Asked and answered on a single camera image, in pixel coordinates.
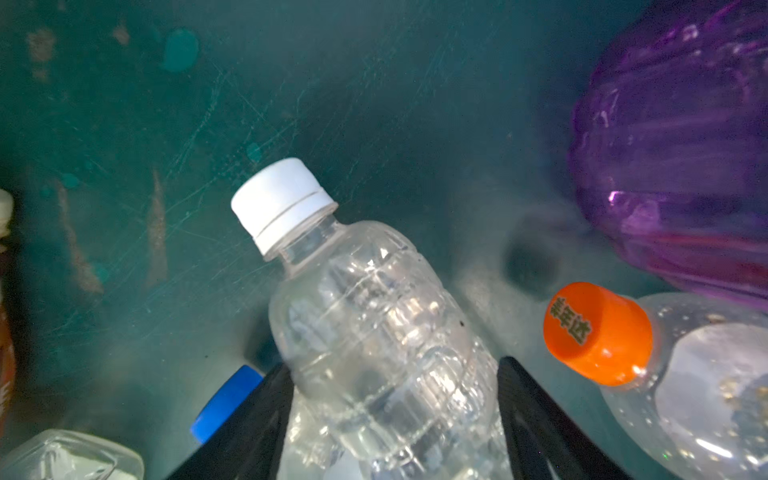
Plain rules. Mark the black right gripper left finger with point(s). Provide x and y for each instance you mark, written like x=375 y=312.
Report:
x=249 y=445

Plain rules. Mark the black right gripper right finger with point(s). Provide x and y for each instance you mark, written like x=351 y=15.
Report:
x=542 y=441

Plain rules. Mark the small blue label bottle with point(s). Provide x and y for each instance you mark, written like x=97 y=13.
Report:
x=225 y=402

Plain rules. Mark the square bottle white cap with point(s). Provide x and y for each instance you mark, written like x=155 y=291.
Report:
x=373 y=341

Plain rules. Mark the clear bottle orange cap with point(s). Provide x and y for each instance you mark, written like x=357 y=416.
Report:
x=684 y=375

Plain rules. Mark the brown tea bottle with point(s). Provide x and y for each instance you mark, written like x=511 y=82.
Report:
x=8 y=360

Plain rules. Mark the clear bottle white cap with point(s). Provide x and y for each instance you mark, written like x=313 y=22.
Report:
x=64 y=454

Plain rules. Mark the purple plastic vase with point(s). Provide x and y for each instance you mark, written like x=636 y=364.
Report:
x=669 y=156

